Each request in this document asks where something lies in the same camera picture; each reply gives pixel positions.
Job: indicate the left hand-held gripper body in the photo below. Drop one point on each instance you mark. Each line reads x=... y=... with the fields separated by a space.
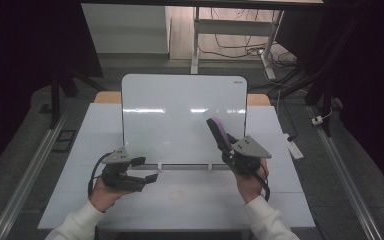
x=120 y=173

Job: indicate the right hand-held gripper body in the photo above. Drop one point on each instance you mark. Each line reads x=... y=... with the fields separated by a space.
x=248 y=153

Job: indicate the purple whiteboard eraser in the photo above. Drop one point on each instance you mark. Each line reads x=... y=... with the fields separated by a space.
x=222 y=130

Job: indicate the white whiteboard with black rim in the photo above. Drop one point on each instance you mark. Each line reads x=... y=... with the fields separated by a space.
x=180 y=120

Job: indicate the person's left hand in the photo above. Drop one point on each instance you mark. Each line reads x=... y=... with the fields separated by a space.
x=105 y=196

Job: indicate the person's right hand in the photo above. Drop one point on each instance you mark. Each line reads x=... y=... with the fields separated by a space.
x=251 y=188

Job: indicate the black floor plate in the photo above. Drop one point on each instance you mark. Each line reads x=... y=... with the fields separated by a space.
x=65 y=140

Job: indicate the small white plug adapter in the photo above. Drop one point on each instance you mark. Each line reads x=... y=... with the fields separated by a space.
x=317 y=120

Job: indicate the black metal stand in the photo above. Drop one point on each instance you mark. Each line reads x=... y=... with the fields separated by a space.
x=60 y=86

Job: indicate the aluminium floor rail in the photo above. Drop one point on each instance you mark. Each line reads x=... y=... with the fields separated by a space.
x=26 y=180
x=346 y=180

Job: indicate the white desk frame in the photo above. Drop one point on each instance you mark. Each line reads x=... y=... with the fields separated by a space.
x=233 y=27

